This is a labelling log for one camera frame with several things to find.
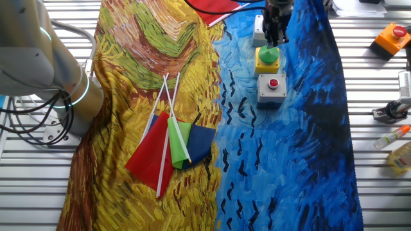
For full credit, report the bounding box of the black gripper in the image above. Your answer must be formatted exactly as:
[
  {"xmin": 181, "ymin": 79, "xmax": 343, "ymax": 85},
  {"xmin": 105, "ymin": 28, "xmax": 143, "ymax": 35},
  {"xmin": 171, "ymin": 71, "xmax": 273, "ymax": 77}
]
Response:
[{"xmin": 261, "ymin": 3, "xmax": 295, "ymax": 49}]

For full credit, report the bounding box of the grey box green button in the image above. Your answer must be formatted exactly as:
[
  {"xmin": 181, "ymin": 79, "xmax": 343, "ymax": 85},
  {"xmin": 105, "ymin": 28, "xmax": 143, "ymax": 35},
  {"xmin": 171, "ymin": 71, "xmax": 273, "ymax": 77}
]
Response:
[{"xmin": 252, "ymin": 14, "xmax": 267, "ymax": 48}]

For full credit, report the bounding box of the yellow box green mushroom button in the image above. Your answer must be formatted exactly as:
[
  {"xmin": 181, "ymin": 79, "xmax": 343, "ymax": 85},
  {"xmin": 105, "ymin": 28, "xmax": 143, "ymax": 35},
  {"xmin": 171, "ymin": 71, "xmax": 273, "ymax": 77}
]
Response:
[{"xmin": 254, "ymin": 44, "xmax": 281, "ymax": 78}]

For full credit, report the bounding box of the grey box red button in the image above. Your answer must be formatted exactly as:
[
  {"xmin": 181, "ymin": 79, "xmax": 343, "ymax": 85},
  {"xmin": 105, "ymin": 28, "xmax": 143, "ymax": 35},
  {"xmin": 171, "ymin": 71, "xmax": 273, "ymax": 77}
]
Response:
[{"xmin": 256, "ymin": 73, "xmax": 288, "ymax": 109}]

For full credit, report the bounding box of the large red flag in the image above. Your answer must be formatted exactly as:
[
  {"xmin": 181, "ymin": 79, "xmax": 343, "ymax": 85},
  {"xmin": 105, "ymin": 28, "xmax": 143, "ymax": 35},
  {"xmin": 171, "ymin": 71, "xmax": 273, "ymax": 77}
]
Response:
[{"xmin": 185, "ymin": 0, "xmax": 251, "ymax": 28}]

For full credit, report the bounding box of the white paper stack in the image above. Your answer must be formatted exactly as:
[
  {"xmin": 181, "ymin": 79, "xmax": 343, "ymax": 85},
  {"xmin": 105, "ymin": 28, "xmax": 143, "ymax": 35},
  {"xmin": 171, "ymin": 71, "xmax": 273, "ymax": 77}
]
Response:
[{"xmin": 332, "ymin": 0, "xmax": 388, "ymax": 19}]

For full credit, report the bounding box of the orange emergency stop box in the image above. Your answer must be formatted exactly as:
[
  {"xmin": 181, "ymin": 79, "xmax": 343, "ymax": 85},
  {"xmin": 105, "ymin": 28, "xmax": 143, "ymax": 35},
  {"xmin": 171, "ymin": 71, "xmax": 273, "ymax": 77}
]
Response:
[{"xmin": 369, "ymin": 22, "xmax": 411, "ymax": 61}]

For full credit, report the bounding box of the painted wheat field cloth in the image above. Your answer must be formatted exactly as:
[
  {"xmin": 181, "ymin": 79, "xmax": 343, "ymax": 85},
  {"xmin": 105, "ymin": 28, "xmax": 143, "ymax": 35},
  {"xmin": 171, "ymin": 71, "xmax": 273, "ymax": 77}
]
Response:
[{"xmin": 56, "ymin": 0, "xmax": 365, "ymax": 231}]

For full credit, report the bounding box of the small blue flag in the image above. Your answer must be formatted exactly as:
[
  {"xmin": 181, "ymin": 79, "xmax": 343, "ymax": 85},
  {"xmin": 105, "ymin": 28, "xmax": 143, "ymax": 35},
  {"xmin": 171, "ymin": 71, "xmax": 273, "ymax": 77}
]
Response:
[{"xmin": 139, "ymin": 72, "xmax": 218, "ymax": 171}]

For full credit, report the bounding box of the small green flag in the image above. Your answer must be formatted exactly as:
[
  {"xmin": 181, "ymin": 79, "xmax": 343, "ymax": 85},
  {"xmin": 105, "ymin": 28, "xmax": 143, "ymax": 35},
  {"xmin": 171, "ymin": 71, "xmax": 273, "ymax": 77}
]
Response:
[{"xmin": 162, "ymin": 74, "xmax": 193, "ymax": 170}]

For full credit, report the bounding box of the clear bottle yellow liquid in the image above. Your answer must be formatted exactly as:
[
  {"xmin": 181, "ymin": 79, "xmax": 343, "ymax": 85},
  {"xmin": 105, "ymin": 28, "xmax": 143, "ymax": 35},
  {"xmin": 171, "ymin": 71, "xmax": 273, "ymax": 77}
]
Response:
[{"xmin": 387, "ymin": 141, "xmax": 411, "ymax": 175}]

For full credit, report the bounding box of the small red flag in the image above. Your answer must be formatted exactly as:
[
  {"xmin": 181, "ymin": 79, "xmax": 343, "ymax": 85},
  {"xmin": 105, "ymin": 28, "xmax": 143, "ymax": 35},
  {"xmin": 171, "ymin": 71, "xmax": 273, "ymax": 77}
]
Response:
[{"xmin": 124, "ymin": 72, "xmax": 181, "ymax": 200}]

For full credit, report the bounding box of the silver ribbed camera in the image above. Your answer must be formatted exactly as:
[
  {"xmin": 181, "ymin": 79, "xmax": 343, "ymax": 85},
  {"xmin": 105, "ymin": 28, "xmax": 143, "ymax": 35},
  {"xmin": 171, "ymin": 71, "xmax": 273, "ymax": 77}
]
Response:
[{"xmin": 398, "ymin": 70, "xmax": 411, "ymax": 105}]

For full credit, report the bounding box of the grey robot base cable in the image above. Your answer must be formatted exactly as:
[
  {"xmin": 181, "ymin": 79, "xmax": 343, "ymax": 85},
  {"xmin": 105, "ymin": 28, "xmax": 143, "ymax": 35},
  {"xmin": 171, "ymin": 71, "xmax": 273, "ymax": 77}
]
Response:
[{"xmin": 50, "ymin": 19, "xmax": 98, "ymax": 80}]

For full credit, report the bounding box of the black base cable bundle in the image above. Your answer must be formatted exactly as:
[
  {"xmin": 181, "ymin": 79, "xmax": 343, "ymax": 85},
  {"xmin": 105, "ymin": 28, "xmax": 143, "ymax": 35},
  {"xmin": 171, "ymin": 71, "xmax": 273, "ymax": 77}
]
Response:
[{"xmin": 0, "ymin": 89, "xmax": 74, "ymax": 146}]

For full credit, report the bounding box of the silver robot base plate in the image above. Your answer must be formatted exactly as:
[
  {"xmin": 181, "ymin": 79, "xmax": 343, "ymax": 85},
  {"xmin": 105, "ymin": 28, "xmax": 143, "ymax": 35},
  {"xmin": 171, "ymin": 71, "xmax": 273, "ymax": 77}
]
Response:
[{"xmin": 43, "ymin": 107, "xmax": 83, "ymax": 147}]

